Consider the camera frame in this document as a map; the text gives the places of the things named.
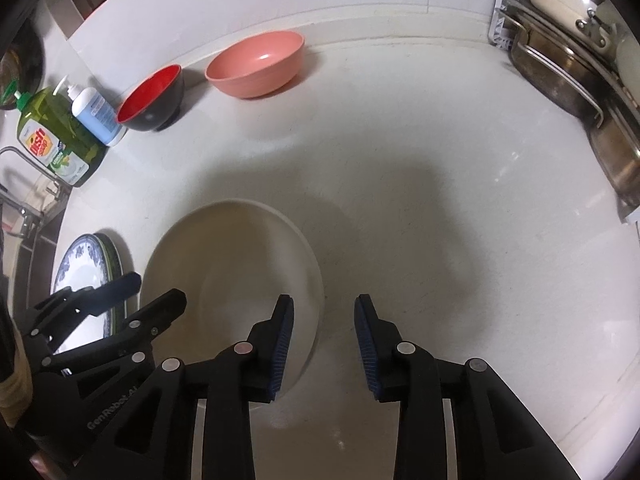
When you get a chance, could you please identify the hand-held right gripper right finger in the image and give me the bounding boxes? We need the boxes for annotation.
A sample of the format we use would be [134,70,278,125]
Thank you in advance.
[353,294,583,480]

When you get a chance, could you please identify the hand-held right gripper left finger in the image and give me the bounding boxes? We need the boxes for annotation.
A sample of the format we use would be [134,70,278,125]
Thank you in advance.
[75,294,296,480]

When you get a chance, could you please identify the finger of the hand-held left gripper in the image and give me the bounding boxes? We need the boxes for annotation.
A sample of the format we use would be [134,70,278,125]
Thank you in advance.
[20,272,143,341]
[40,288,188,376]

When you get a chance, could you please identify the blue patterned white plate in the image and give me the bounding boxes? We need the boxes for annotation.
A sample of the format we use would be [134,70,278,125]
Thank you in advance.
[51,234,123,356]

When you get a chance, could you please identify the white bowl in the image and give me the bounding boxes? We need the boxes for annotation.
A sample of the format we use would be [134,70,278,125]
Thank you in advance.
[141,200,326,398]

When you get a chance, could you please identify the red and black bowl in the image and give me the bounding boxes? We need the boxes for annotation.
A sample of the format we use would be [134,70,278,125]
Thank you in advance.
[116,64,185,133]

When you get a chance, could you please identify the pink bowl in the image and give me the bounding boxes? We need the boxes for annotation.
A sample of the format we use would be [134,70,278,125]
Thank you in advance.
[205,31,306,99]

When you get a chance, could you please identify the person's left forearm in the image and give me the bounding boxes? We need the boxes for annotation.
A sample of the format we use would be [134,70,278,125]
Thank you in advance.
[0,350,33,428]

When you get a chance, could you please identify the tall chrome pull-down faucet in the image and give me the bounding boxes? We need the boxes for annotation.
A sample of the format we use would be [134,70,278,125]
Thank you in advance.
[0,192,42,241]

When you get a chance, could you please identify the thin chrome faucet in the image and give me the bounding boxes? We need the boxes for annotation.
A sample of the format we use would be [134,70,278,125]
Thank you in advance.
[0,146,68,201]

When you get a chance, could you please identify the green dish soap bottle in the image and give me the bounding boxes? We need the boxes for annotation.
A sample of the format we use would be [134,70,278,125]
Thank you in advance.
[2,82,106,188]

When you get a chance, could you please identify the white blue pump bottle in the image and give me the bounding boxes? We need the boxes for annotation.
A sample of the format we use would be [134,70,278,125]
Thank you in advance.
[54,76,128,148]

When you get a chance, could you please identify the black strainer pan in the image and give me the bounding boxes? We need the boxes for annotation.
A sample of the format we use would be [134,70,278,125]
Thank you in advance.
[0,20,46,111]

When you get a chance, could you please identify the small steel pot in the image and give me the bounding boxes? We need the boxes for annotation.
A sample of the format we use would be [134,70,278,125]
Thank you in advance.
[587,105,640,201]

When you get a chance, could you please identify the large steel pot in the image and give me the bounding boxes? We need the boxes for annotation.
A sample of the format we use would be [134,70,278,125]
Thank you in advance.
[510,25,608,128]

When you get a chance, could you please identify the stacked pots on rack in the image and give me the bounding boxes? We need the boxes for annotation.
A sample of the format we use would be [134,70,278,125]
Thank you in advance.
[487,0,640,226]

